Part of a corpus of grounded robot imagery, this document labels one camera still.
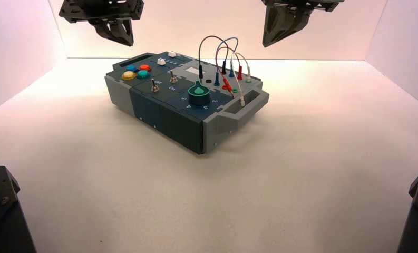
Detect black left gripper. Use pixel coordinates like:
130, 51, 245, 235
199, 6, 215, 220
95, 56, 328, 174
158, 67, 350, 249
59, 0, 145, 47

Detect red banana plug cable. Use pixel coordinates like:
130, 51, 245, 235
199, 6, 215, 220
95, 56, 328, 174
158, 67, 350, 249
215, 47, 244, 99

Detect black banana plug cable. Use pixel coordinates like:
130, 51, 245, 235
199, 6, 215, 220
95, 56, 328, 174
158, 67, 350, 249
198, 35, 228, 84

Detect grey and blue control box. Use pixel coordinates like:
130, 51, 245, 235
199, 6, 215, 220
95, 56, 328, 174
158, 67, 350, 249
104, 51, 270, 155

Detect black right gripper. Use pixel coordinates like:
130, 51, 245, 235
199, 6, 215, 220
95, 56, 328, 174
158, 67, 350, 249
261, 0, 346, 48

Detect blue banana plug cable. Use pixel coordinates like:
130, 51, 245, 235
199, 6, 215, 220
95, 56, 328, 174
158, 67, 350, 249
213, 37, 239, 87

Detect green rotary knob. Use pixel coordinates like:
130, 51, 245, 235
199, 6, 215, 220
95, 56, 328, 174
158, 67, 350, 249
188, 81, 211, 106

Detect white banana plug cable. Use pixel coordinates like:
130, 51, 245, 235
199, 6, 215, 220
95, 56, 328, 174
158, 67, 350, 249
229, 52, 252, 108

